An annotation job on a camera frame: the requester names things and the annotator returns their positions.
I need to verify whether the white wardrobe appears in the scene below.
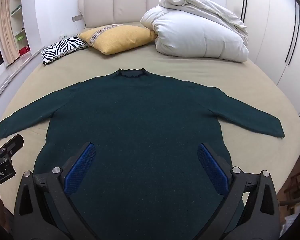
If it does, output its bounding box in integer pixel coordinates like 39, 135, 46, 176
227, 0, 300, 117

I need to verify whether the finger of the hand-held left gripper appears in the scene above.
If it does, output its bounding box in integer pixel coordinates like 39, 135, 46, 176
0, 134, 24, 159

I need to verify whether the beige folded blanket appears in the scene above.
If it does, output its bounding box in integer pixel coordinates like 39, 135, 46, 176
159, 0, 249, 46

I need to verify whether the white folded duvet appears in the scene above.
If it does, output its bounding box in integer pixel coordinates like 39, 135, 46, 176
140, 6, 249, 62

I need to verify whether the cream padded headboard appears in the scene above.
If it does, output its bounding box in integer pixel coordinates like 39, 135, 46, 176
78, 0, 208, 29

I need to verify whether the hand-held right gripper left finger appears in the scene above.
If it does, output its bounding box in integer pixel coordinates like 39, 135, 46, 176
12, 142, 100, 240

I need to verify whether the dark green sweater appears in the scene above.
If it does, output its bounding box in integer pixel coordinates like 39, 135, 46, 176
0, 67, 285, 240

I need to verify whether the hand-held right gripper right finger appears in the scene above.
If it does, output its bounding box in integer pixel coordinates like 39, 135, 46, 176
195, 143, 280, 240

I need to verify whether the bed with beige sheet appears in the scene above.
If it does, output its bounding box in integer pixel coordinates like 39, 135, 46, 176
0, 21, 300, 205

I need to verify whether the grey window ledge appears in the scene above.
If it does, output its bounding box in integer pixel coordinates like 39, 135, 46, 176
0, 46, 46, 112

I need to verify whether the beige striped curtain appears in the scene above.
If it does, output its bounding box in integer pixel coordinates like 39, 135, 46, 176
0, 0, 20, 67

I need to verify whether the white wall shelf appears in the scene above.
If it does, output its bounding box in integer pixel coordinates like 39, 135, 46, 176
9, 0, 31, 58

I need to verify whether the wooden furniture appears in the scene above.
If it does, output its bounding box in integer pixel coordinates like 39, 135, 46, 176
277, 165, 300, 222

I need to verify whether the zebra print pillow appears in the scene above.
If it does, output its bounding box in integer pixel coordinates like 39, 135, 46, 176
41, 35, 90, 65

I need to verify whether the yellow pillow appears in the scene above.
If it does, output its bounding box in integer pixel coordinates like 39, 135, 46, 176
79, 24, 157, 55

